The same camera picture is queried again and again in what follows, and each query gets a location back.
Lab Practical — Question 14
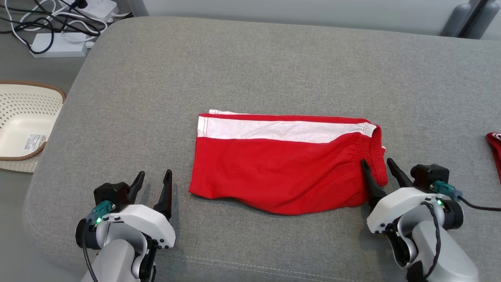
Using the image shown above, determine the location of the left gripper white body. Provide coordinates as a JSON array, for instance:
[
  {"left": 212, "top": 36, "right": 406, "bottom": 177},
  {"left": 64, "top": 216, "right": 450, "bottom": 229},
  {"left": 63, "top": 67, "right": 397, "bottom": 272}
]
[{"left": 102, "top": 203, "right": 176, "bottom": 250}]

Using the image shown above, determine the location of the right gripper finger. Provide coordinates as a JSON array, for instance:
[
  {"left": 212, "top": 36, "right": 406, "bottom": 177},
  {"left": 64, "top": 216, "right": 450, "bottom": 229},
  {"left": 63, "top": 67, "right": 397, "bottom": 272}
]
[
  {"left": 386, "top": 157, "right": 414, "bottom": 189},
  {"left": 360, "top": 158, "right": 387, "bottom": 208}
]

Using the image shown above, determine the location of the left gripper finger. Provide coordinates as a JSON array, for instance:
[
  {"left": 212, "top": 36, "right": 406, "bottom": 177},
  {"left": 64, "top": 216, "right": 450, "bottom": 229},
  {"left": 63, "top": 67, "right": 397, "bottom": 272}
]
[
  {"left": 127, "top": 170, "right": 146, "bottom": 205},
  {"left": 153, "top": 169, "right": 173, "bottom": 221}
]

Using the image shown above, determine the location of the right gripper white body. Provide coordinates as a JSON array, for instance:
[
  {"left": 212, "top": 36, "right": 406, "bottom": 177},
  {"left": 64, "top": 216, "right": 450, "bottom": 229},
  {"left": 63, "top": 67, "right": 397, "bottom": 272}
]
[{"left": 366, "top": 187, "right": 445, "bottom": 235}]

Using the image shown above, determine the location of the red shorts white side stripe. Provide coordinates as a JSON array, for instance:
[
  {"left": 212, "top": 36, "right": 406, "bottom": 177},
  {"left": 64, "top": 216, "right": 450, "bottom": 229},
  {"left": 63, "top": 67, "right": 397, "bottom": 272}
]
[{"left": 188, "top": 108, "right": 389, "bottom": 216}]

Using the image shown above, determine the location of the red basketball jersey white trim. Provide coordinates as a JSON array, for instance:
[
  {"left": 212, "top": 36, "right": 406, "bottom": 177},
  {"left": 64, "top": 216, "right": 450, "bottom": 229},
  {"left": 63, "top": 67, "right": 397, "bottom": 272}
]
[{"left": 486, "top": 132, "right": 501, "bottom": 183}]

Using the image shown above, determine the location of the cream perforated laundry basket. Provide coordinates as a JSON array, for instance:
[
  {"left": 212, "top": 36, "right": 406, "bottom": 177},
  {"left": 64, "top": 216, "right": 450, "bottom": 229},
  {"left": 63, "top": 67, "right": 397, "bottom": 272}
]
[{"left": 0, "top": 80, "right": 67, "bottom": 174}]

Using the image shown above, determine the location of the grey fabric sofa cushion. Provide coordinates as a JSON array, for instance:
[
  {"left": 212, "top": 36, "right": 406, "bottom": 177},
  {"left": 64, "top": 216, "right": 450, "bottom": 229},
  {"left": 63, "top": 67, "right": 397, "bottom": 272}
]
[{"left": 22, "top": 16, "right": 501, "bottom": 282}]

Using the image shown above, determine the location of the white flat power box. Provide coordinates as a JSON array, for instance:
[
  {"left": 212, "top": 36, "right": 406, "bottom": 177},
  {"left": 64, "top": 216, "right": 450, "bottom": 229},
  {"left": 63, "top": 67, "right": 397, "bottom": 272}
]
[{"left": 29, "top": 32, "right": 89, "bottom": 58}]

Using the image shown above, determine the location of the white power strip with sockets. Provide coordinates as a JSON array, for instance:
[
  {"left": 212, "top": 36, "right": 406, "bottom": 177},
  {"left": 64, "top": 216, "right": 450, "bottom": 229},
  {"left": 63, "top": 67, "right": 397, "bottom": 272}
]
[{"left": 62, "top": 0, "right": 120, "bottom": 20}]

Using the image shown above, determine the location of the left camera cable teal connector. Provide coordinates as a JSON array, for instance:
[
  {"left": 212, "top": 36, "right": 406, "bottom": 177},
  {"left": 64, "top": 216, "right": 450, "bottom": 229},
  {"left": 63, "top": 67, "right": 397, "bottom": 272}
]
[{"left": 81, "top": 199, "right": 117, "bottom": 282}]

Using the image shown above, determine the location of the camera cable teal connector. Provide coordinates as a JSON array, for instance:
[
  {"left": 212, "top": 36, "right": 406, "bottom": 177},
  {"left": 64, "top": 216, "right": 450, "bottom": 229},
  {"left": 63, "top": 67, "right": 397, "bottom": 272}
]
[
  {"left": 81, "top": 199, "right": 117, "bottom": 282},
  {"left": 430, "top": 180, "right": 501, "bottom": 212}
]

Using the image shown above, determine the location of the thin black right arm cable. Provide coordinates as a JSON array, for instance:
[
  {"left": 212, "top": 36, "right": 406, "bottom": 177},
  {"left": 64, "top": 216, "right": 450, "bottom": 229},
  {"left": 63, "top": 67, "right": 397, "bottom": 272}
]
[{"left": 420, "top": 201, "right": 443, "bottom": 281}]

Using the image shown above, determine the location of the right camera cable teal connector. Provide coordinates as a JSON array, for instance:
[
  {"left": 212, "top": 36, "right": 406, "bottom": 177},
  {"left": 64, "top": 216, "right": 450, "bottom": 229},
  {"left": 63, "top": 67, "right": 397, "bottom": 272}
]
[{"left": 430, "top": 180, "right": 501, "bottom": 212}]

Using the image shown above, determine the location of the grey partition post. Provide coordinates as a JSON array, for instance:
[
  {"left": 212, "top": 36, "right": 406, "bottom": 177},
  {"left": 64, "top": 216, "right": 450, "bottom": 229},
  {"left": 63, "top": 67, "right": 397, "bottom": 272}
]
[
  {"left": 440, "top": 3, "right": 472, "bottom": 38},
  {"left": 465, "top": 0, "right": 501, "bottom": 40},
  {"left": 124, "top": 0, "right": 150, "bottom": 17}
]

